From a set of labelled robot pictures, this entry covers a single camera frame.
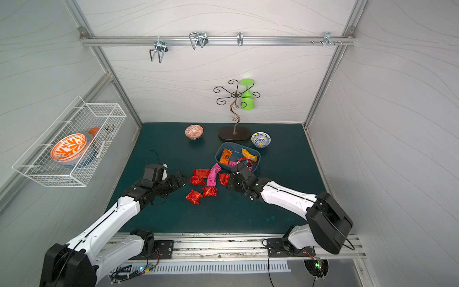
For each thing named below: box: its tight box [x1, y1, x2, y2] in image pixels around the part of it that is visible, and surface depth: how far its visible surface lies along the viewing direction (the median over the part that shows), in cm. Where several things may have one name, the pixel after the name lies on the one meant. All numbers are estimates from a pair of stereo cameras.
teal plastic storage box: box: [215, 141, 262, 173], surface depth 103 cm
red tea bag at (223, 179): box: [218, 173, 231, 186], surface depth 86 cm
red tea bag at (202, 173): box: [193, 168, 211, 179], surface depth 98 cm
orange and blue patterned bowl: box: [184, 123, 204, 141], surface depth 117 cm
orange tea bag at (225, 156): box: [219, 148, 234, 166], surface depth 102 cm
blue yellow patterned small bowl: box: [251, 131, 272, 149], surface depth 113 cm
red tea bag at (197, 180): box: [190, 175, 206, 186], surface depth 92 cm
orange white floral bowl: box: [50, 133, 89, 166], surface depth 64 cm
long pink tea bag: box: [206, 162, 222, 187], surface depth 95 cm
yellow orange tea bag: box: [241, 148, 258, 163], surface depth 101 cm
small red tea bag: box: [202, 185, 218, 197], surface depth 90 cm
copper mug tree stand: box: [213, 78, 261, 142], surface depth 101 cm
